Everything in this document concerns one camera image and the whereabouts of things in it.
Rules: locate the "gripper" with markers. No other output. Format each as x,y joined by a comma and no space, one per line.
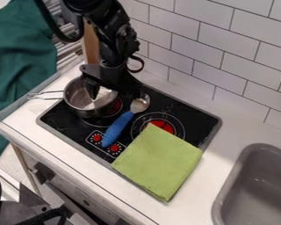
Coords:
107,74

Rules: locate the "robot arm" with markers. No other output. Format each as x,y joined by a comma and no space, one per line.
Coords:
107,26

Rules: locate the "silver pan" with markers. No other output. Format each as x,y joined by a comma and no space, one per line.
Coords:
82,101

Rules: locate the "dark green cloth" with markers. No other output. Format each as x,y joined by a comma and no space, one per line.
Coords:
17,58

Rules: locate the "toy stove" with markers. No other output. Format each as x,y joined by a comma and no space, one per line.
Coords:
186,123

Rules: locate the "toy sink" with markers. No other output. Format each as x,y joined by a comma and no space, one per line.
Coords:
260,190

